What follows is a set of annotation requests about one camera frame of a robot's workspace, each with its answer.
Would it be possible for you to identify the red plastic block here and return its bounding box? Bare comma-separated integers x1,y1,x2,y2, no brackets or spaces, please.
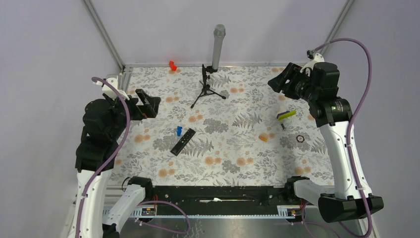
168,61,177,71

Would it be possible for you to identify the orange battery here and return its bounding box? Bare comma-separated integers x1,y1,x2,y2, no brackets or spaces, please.
259,135,268,142

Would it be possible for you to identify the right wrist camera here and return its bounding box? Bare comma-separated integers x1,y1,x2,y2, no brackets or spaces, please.
300,50,324,76

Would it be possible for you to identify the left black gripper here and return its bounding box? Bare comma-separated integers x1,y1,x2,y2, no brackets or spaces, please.
106,87,161,138

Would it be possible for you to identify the yellow purple sponge block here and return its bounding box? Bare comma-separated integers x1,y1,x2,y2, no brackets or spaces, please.
276,107,296,120

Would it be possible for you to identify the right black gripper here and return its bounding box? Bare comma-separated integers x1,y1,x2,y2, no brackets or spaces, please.
266,62,318,103

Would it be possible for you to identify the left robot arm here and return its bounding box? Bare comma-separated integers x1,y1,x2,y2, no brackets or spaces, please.
68,89,161,238

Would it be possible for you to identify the black microphone tripod stand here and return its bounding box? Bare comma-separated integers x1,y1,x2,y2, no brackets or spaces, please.
190,64,227,109

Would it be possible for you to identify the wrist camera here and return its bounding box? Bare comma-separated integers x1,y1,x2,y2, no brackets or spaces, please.
96,74,131,101
300,50,324,76

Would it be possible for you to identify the black remote control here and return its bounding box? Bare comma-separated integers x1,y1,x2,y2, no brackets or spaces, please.
170,129,196,156

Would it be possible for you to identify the blue plastic block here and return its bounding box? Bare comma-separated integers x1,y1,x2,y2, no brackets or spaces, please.
176,126,183,137

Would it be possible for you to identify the grey microphone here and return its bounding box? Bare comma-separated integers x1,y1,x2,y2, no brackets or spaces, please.
211,24,226,72

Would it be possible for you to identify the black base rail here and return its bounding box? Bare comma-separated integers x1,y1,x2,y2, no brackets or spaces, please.
133,186,304,219

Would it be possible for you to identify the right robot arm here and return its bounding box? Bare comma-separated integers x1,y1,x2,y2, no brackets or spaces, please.
268,62,384,223

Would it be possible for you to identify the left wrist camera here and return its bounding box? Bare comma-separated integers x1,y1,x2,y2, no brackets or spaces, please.
96,74,131,101

